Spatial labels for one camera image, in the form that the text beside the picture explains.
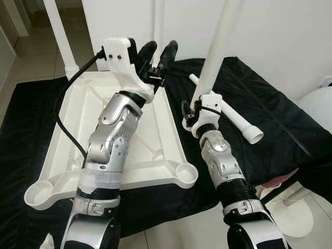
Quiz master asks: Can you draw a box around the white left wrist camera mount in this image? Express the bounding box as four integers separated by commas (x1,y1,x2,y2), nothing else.
100,37,155,102

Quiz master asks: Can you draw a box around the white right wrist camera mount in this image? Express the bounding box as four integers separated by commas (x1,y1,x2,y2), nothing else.
191,93,225,140

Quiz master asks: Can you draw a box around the white plastic children table top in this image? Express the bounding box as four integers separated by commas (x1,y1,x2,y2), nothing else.
23,70,199,211

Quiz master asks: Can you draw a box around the white floor fan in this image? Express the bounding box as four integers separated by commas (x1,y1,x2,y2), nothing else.
262,86,332,238

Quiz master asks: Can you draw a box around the black cloth table cover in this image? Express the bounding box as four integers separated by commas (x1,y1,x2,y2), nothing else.
0,56,332,249

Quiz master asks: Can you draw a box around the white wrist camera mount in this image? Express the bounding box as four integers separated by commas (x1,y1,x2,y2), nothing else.
191,93,225,140
100,37,155,102

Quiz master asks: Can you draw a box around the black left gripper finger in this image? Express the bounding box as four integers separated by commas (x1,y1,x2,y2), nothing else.
157,40,179,77
135,40,158,72

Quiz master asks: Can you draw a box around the pink fabric item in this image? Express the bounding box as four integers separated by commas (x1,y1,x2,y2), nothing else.
264,167,300,187

